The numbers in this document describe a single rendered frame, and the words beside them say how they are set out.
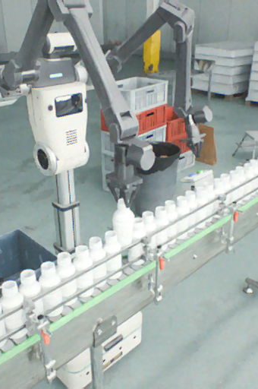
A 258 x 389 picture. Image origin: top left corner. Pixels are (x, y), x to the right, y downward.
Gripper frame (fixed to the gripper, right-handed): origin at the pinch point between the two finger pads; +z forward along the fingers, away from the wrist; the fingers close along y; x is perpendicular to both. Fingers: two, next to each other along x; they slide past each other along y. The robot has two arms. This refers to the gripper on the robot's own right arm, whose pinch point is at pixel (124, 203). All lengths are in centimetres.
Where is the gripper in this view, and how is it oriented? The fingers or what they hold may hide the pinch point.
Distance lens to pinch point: 121.4
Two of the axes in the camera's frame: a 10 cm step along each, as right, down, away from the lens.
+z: 0.0, 8.8, 4.7
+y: 7.0, 3.4, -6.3
